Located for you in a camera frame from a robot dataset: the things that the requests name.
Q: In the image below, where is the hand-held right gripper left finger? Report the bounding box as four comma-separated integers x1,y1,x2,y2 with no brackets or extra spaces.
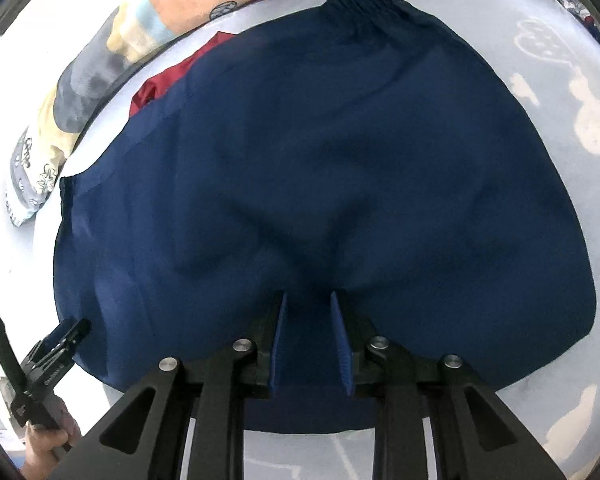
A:
47,290,288,480

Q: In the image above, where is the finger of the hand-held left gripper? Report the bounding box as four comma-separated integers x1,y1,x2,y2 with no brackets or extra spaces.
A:
42,319,92,366
0,302,26,401

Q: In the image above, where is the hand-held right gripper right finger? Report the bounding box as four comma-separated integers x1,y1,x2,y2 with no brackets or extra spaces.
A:
330,290,568,480

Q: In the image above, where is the navy jacket with red collar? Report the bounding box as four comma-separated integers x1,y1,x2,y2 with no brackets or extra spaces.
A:
54,0,598,435

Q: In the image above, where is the person's left hand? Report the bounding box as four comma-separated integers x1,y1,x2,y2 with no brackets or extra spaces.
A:
20,397,81,480

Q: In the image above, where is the rolled patchwork quilt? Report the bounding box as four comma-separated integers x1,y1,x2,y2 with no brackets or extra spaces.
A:
2,0,556,228

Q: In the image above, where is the light blue cloud blanket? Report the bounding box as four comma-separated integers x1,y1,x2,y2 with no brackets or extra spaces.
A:
0,0,600,480

